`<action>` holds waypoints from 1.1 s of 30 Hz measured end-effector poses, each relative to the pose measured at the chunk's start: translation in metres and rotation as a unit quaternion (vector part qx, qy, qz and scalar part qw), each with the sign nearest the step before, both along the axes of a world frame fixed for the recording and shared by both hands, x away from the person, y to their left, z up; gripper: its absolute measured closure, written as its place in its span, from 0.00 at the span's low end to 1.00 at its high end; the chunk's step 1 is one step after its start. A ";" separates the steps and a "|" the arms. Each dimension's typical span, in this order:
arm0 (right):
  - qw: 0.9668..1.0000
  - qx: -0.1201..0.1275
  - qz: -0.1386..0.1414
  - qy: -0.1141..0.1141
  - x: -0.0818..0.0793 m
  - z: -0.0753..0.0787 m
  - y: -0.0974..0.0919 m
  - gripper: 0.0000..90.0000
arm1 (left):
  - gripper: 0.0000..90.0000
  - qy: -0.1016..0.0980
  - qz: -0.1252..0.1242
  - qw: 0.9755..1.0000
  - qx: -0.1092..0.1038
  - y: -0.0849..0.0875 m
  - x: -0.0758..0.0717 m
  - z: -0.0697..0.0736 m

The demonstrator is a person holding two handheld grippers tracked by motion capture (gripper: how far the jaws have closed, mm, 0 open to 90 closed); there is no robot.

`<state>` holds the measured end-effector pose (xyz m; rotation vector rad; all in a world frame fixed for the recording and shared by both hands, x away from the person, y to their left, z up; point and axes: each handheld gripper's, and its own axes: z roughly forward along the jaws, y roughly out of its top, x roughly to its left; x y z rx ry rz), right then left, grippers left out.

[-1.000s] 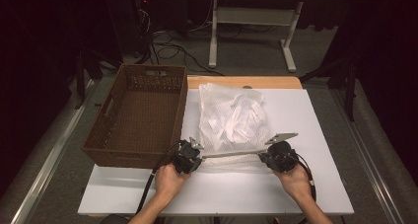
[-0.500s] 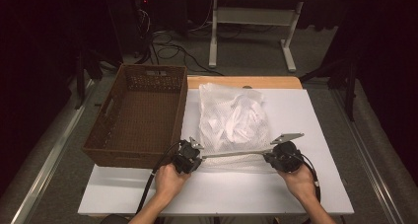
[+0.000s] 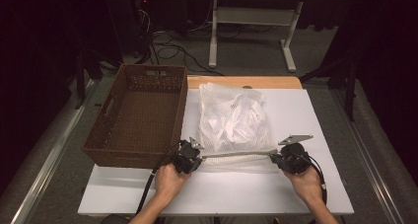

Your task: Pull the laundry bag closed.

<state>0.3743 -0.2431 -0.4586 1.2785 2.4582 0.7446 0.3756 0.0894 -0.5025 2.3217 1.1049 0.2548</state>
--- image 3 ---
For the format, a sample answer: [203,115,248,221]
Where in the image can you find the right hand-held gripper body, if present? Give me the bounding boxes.
[277,134,314,176]

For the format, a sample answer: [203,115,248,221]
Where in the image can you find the brown woven basket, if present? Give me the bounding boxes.
[82,63,188,171]

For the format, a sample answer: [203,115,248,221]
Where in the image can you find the person's left hand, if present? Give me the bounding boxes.
[154,164,192,202]

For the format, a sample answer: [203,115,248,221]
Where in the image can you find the black floor cables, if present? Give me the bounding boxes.
[132,6,225,77]

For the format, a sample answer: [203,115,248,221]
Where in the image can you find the white mesh laundry bag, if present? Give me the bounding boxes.
[197,82,280,174]

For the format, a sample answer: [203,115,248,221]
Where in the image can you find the metal floor rail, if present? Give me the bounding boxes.
[11,79,97,224]
[331,89,405,224]

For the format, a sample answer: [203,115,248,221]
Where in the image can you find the dark metal stand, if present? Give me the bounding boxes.
[299,57,359,121]
[73,49,103,111]

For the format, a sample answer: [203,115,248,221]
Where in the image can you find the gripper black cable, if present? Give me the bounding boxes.
[304,153,329,205]
[136,139,181,215]

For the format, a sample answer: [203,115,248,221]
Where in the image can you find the white-legged desk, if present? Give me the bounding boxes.
[208,0,349,73]

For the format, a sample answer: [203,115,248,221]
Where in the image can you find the person's right hand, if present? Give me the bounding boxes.
[283,165,325,207]

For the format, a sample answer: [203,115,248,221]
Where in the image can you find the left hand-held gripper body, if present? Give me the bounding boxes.
[172,136,205,176]

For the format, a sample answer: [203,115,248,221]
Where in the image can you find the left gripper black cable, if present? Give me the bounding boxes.
[136,139,181,215]

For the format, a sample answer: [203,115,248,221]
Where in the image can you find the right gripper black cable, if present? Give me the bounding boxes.
[304,153,329,205]

